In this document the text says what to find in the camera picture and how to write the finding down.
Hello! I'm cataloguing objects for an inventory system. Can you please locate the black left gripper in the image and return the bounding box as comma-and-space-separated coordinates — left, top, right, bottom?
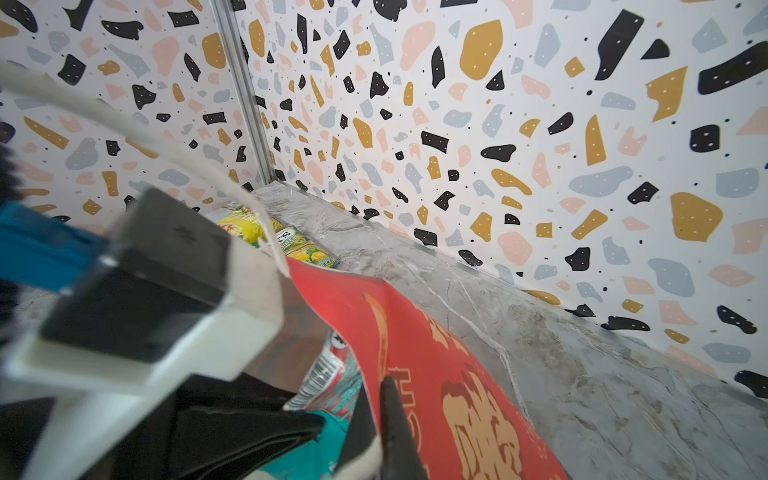
1, 374, 326, 479

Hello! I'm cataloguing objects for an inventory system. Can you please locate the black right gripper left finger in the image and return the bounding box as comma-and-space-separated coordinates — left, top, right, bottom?
333, 386, 381, 480

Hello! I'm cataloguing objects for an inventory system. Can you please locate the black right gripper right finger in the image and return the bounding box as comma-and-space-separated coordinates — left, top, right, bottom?
380, 377, 428, 480

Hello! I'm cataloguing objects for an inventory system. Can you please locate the teal snack packet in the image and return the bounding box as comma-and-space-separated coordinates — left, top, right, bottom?
258, 332, 362, 479

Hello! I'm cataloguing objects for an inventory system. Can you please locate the red paper bag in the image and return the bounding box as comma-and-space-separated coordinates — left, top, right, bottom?
251, 257, 568, 480

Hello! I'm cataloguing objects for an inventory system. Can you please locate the yellow green snack packet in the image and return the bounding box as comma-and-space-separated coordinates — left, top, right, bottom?
217, 206, 268, 247

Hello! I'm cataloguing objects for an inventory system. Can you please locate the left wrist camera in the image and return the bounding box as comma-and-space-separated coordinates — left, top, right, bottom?
1, 189, 284, 479

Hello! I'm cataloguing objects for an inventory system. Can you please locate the aluminium left corner post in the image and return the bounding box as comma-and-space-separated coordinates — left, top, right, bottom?
212, 0, 275, 185

